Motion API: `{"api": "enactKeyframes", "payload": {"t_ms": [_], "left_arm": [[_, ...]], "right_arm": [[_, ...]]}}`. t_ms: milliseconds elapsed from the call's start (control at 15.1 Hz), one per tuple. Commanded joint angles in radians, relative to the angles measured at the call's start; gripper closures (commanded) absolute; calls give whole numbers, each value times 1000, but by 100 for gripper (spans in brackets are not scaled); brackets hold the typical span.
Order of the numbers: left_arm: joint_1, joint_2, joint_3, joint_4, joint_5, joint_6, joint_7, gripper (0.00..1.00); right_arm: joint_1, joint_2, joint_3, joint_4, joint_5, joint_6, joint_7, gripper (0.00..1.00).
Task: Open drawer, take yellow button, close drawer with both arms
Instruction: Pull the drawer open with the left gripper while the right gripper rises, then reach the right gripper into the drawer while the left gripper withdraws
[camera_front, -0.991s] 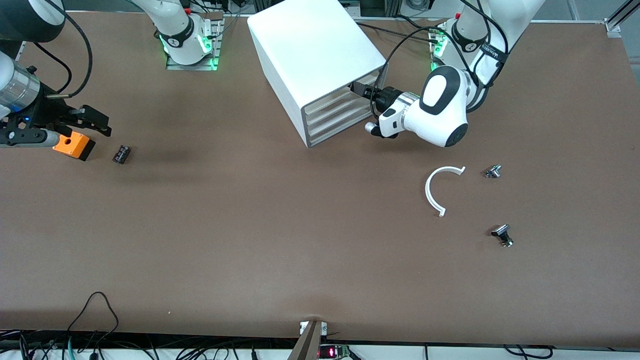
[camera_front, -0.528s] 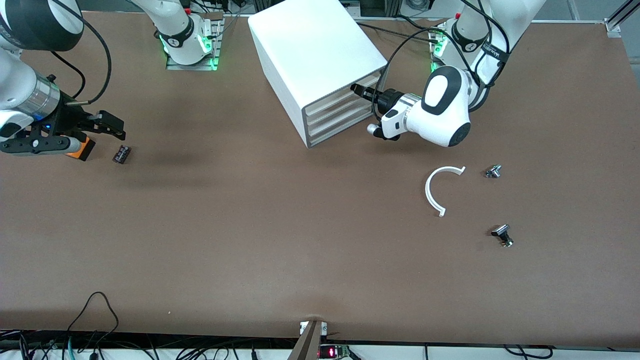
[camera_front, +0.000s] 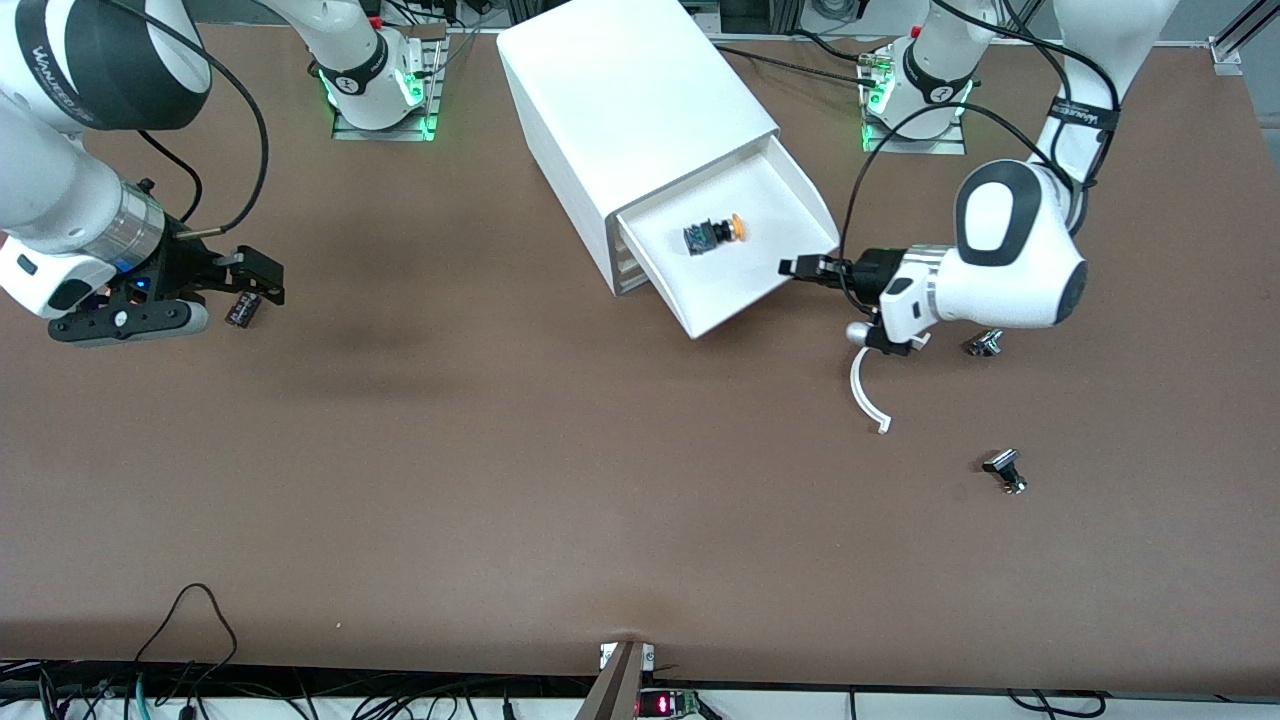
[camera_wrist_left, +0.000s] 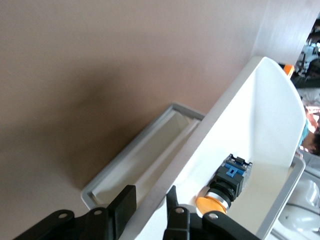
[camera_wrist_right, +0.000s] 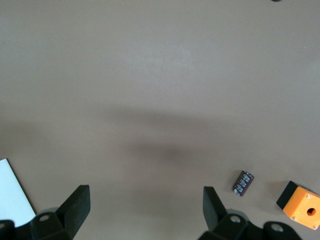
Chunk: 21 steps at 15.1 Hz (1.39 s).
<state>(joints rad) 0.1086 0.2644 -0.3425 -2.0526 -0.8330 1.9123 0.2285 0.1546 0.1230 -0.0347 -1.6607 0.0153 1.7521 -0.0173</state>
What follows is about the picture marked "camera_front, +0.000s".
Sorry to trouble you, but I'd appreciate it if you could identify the white drawer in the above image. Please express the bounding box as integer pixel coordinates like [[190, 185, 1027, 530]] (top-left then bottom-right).
[[614, 135, 842, 341]]

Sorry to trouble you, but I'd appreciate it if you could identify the white drawer cabinet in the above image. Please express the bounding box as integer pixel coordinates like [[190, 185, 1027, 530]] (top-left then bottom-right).
[[497, 0, 781, 298]]

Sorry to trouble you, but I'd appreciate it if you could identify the metal table edge bracket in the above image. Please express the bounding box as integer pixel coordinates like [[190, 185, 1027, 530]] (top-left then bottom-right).
[[575, 640, 656, 720]]

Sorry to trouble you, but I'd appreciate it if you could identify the red display electronic module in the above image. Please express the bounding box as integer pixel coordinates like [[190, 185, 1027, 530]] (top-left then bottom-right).
[[638, 688, 703, 720]]

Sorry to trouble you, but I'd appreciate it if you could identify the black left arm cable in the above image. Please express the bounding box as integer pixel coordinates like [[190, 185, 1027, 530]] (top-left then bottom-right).
[[838, 0, 1121, 301]]

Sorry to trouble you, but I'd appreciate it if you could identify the white curved plastic handle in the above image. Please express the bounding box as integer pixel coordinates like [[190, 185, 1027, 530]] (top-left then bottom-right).
[[849, 345, 892, 435]]

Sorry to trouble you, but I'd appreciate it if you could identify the orange capped push button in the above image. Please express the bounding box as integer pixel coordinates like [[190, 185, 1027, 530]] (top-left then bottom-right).
[[684, 213, 749, 257]]

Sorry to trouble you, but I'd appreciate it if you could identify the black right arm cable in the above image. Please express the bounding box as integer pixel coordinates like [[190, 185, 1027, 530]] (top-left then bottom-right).
[[100, 0, 271, 239]]

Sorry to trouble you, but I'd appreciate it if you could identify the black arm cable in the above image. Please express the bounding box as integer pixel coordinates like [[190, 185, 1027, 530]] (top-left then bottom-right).
[[838, 0, 1121, 301], [100, 0, 271, 239]]

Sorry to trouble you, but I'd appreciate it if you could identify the looped black table cable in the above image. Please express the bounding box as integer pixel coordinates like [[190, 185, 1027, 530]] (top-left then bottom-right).
[[133, 583, 239, 669]]

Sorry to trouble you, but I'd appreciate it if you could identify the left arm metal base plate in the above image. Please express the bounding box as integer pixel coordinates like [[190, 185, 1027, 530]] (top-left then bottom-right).
[[862, 40, 969, 155]]

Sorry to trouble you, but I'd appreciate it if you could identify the black cable to base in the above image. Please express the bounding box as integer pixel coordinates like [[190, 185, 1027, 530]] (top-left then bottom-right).
[[712, 30, 881, 89]]

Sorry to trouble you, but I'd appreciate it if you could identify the aluminium frame profile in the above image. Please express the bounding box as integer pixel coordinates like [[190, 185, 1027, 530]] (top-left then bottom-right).
[[1208, 0, 1280, 73]]

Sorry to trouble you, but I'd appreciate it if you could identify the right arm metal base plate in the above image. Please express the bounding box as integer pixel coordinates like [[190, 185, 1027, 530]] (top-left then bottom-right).
[[332, 25, 447, 142]]

